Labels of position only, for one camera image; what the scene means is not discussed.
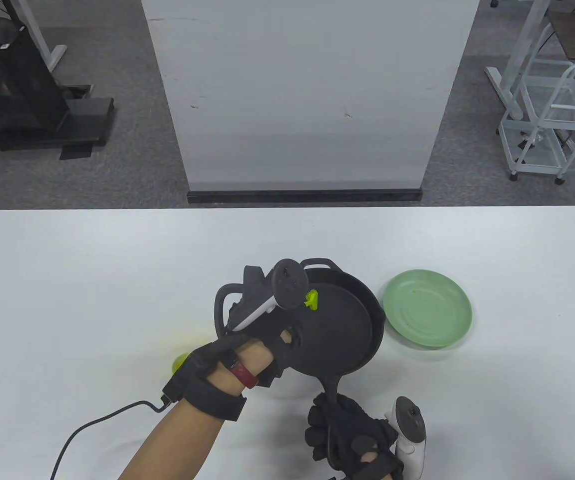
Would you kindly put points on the person's left hand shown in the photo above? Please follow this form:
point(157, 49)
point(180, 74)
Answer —
point(280, 345)

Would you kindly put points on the person's right hand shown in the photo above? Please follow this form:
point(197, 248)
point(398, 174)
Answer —
point(350, 425)

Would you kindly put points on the green silicone brush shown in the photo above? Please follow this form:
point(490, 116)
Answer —
point(311, 300)

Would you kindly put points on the black cast iron frying pan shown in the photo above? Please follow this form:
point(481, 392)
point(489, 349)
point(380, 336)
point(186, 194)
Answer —
point(337, 340)

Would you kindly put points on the small green oil cup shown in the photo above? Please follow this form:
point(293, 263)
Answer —
point(180, 364)

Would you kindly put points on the person's left forearm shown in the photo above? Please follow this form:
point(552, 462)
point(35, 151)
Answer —
point(177, 440)

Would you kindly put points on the red wristband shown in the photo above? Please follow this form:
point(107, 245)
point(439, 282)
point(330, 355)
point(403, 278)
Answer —
point(245, 375)

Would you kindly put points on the white and black right controller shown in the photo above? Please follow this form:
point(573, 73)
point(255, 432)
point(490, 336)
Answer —
point(410, 425)

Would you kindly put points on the white and black controller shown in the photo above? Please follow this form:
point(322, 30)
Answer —
point(287, 282)
point(410, 425)

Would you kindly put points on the white and black left controller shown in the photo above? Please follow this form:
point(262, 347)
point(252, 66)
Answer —
point(287, 282)

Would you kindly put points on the green round plate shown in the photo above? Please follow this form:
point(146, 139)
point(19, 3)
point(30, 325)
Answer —
point(430, 307)

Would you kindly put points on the black partition base bar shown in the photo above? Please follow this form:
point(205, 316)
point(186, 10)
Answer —
point(305, 195)

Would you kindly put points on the white partition panel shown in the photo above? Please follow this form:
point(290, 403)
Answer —
point(307, 95)

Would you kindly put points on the white desk leg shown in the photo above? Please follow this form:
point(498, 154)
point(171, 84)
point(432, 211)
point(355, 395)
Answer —
point(515, 65)
point(42, 35)

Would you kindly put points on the black computer case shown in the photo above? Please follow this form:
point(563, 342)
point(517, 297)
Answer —
point(12, 90)

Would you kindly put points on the black flat base plate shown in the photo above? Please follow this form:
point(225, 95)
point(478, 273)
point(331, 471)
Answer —
point(82, 117)

